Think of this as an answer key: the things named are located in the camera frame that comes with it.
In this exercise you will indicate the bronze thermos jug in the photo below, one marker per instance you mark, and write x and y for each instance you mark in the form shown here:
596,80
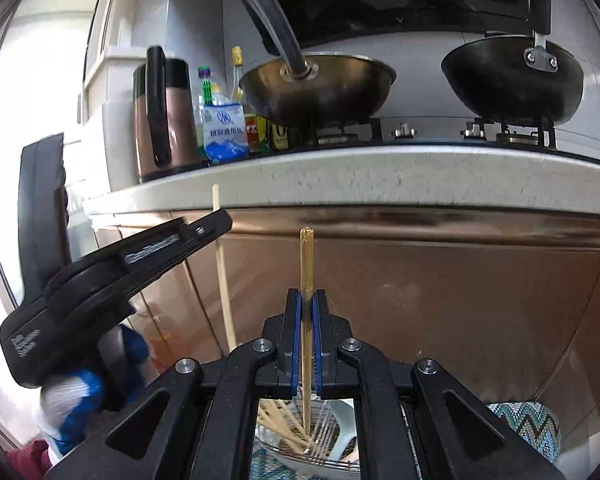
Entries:
180,125

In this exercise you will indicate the yellow label sauce bottle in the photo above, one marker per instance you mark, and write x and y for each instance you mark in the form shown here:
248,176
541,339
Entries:
277,136

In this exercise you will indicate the person's maroon clothing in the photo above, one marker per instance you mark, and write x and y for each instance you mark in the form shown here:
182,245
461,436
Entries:
27,457

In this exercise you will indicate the brown kitchen cabinet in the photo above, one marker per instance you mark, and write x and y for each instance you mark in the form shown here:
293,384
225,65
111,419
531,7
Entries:
455,310

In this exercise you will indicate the gas stove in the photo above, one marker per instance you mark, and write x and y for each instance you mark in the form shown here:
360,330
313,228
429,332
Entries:
430,132

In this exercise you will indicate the yellow cap glass bottle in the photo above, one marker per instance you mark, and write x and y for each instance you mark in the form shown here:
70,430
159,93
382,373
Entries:
237,75

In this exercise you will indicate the red label sauce bottle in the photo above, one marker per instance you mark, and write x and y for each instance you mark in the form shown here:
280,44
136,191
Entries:
252,135

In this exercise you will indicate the zigzag knitted blanket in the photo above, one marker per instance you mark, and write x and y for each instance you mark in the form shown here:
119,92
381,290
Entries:
525,430

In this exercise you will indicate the bamboo chopstick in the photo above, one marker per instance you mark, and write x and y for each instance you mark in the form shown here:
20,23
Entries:
283,417
306,260
293,430
280,438
225,285
275,422

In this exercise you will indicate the steel wok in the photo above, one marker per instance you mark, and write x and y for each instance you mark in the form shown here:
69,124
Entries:
320,95

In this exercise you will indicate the pale pink ceramic spoon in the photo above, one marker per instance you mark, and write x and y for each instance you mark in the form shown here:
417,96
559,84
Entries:
353,456

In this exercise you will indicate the light blue ceramic spoon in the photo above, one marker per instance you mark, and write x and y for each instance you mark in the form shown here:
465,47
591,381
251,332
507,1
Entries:
342,425

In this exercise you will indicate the white speckled countertop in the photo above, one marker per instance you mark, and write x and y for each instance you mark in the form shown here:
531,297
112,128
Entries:
380,180

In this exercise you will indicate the black wok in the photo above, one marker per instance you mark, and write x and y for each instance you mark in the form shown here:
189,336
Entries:
505,85

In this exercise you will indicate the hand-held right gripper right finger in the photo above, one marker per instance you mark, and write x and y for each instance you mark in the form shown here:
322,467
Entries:
322,340

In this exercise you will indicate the purple cap green bottle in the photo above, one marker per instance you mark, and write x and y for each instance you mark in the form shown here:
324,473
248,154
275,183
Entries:
206,85

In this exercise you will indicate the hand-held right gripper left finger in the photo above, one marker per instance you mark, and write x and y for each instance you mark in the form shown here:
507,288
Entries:
292,340

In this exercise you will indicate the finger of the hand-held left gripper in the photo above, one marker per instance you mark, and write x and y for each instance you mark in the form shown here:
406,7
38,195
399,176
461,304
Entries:
155,255

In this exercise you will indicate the white and blue salt bag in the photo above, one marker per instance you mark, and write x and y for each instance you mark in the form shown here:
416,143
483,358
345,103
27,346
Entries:
225,132

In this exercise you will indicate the white appliance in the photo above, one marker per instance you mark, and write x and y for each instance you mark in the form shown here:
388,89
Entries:
120,135

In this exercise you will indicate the person's left hand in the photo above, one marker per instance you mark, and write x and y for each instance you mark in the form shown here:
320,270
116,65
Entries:
70,405

